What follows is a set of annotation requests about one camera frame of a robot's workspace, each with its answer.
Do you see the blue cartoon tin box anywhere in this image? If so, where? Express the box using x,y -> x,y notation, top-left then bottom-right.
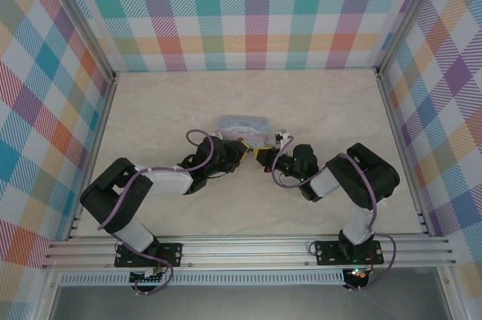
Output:
217,114 -> 272,148

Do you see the right controller circuit board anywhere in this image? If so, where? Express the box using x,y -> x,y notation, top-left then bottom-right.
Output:
343,266 -> 370,289

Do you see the controller circuit board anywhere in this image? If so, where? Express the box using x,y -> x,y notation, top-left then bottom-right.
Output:
343,266 -> 370,289
129,267 -> 167,286

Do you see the left controller circuit board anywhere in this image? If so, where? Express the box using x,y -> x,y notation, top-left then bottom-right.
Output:
129,267 -> 167,286

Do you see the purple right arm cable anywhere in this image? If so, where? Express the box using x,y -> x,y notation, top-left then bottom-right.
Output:
270,135 -> 397,293

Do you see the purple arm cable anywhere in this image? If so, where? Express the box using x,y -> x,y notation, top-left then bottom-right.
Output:
270,135 -> 397,293
96,129 -> 227,295

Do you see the aluminium mounting rail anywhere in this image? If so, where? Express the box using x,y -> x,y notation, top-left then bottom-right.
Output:
41,235 -> 455,271

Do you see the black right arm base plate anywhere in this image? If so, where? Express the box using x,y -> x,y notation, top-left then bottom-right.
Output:
313,239 -> 384,267

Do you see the aluminium frame side rail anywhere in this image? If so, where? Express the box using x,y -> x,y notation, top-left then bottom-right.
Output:
375,67 -> 434,238
66,70 -> 120,240

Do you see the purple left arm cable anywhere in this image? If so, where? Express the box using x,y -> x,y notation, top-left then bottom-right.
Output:
96,129 -> 227,295

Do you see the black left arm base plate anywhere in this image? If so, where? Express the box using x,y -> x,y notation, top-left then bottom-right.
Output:
114,242 -> 185,269

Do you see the white slotted cable duct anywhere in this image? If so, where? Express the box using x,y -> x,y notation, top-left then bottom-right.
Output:
59,268 -> 346,287

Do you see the aluminium frame post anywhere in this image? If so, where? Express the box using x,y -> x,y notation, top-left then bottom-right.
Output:
44,0 -> 118,80
374,0 -> 451,75

